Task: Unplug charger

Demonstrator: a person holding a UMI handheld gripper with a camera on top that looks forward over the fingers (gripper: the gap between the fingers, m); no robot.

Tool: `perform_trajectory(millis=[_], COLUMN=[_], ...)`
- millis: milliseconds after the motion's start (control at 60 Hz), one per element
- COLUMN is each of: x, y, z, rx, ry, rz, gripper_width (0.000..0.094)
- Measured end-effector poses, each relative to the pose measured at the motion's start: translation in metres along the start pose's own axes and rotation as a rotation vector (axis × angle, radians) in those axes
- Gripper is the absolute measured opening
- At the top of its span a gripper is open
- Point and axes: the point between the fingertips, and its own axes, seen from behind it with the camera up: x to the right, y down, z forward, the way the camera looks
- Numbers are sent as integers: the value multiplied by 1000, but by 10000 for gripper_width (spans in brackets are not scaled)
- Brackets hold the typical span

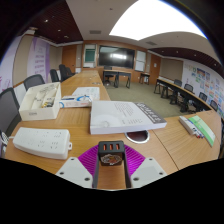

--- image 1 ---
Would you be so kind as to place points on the black charger block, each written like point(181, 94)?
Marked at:
point(111, 153)

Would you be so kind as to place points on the row of black chairs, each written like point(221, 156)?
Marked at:
point(200, 95)

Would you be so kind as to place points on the long wooden table row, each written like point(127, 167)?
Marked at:
point(180, 89)

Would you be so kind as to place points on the white and blue small box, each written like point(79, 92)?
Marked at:
point(73, 101)

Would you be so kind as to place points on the group of black office chairs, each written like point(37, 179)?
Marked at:
point(62, 71)

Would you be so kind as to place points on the plain whiteboard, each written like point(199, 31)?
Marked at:
point(140, 60)

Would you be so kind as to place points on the whiteboard with green sheet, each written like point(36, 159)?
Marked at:
point(89, 54)

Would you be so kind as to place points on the small wooden side table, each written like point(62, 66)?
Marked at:
point(144, 75)

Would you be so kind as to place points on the thick white book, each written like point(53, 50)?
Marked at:
point(123, 116)

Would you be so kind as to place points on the white open cardboard box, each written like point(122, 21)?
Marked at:
point(36, 113)

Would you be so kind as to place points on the large black wall screen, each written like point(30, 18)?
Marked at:
point(116, 56)

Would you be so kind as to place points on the large ceiling light panel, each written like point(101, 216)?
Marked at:
point(153, 20)

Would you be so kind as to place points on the white paper sheet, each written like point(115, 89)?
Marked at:
point(87, 91)

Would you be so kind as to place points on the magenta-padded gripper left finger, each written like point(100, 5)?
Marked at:
point(75, 171)

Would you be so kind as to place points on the wooden desk with black legs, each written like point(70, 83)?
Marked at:
point(116, 72)

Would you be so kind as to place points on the white box of markers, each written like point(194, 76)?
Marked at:
point(189, 126)

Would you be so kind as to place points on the black mesh office chair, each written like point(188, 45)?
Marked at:
point(8, 111)
point(33, 80)

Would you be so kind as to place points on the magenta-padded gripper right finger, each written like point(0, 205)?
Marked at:
point(148, 171)

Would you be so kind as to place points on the white power strip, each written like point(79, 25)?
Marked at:
point(41, 142)

